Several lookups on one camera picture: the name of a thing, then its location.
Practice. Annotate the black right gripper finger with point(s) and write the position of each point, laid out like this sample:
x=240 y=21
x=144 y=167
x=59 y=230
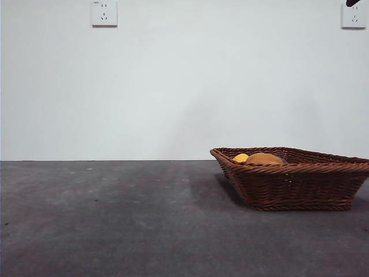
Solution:
x=354 y=2

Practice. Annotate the brown toy potato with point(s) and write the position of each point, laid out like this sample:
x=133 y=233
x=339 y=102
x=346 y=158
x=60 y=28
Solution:
x=263 y=159

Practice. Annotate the yellow toy corn cob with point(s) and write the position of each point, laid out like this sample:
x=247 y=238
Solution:
x=240 y=158

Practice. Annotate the brown woven wicker basket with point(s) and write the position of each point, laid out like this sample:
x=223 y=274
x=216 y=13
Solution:
x=288 y=187

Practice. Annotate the white wall socket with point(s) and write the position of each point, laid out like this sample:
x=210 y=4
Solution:
x=351 y=18
x=104 y=14

